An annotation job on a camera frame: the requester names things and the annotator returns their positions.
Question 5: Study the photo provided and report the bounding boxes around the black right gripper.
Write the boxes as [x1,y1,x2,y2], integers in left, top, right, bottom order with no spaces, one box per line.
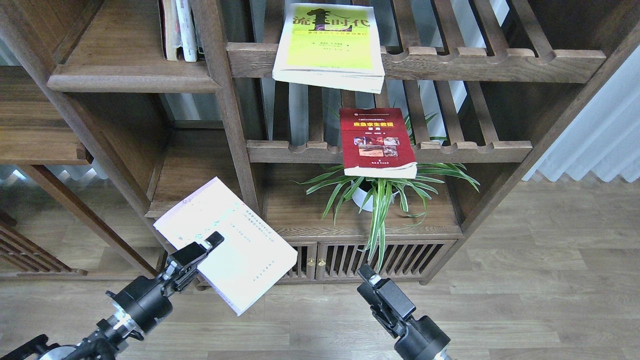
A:
[357,264,451,360]

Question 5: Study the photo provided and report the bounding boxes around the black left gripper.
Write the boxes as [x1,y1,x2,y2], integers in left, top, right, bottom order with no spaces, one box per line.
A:
[106,231,225,336]

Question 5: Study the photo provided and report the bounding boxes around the white lavender cover book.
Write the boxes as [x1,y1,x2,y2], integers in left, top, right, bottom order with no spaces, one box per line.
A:
[154,177,298,315]

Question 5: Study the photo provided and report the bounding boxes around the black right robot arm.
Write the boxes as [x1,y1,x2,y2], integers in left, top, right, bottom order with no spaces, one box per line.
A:
[357,264,450,360]

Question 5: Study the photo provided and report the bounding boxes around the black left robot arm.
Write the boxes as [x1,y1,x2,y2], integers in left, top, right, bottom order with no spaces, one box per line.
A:
[2,231,224,360]

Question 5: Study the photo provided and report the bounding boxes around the green spider plant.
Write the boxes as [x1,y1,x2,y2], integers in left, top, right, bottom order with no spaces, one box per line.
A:
[303,107,480,268]

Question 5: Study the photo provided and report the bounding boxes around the white plant pot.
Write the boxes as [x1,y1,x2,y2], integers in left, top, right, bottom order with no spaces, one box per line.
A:
[351,177,400,213]

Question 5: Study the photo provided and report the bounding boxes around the red cover book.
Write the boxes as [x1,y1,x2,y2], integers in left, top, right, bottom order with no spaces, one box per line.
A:
[339,107,418,179]

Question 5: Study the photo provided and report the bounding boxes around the upright dark green book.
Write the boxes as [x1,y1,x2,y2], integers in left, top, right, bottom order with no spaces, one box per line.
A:
[193,20,206,60]

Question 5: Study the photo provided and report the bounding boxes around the dark wooden bookshelf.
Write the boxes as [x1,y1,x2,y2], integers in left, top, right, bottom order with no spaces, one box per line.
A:
[1,0,639,284]

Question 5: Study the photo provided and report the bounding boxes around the upright white book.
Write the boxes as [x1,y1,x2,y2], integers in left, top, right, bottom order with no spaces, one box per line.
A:
[176,0,198,62]

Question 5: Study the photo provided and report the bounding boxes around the upright beige book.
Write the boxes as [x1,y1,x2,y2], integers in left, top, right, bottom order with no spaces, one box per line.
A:
[158,0,182,61]

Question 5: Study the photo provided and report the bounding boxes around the yellow green cover book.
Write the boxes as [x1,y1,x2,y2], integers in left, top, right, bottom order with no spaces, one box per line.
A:
[272,3,386,94]

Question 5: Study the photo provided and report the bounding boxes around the white pleated curtain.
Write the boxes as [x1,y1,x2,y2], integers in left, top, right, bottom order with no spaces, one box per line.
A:
[523,48,640,182]

